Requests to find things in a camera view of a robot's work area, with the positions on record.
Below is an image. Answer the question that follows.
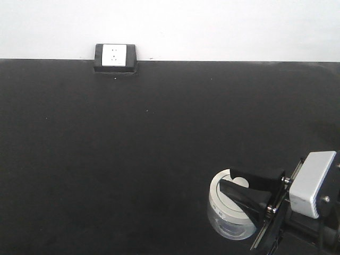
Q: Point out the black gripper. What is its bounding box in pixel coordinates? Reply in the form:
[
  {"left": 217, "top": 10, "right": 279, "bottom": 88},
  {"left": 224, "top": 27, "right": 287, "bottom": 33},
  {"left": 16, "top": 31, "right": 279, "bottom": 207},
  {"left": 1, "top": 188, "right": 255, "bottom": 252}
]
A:
[{"left": 219, "top": 151, "right": 339, "bottom": 254}]

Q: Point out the glass jar with cream lid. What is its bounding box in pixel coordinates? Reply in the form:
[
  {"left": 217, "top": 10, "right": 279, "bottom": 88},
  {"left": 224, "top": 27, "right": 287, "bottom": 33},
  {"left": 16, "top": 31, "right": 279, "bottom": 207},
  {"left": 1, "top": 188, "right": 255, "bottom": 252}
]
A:
[{"left": 208, "top": 169, "right": 257, "bottom": 241}]

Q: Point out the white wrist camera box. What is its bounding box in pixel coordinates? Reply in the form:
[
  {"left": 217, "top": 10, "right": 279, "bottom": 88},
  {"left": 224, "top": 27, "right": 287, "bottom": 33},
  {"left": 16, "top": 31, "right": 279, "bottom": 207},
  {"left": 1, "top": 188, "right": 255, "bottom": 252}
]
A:
[{"left": 289, "top": 151, "right": 336, "bottom": 219}]

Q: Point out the white wall socket black box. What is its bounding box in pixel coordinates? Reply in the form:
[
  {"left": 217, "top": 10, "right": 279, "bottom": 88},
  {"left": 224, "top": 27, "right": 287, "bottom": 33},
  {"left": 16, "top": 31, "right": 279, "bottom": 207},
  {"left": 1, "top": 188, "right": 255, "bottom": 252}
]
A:
[{"left": 93, "top": 44, "right": 138, "bottom": 74}]

